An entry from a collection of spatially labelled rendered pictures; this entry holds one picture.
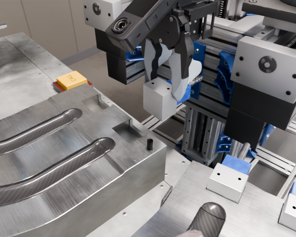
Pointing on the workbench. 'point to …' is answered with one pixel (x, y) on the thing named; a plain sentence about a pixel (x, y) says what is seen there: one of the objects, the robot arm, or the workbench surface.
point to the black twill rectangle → (166, 195)
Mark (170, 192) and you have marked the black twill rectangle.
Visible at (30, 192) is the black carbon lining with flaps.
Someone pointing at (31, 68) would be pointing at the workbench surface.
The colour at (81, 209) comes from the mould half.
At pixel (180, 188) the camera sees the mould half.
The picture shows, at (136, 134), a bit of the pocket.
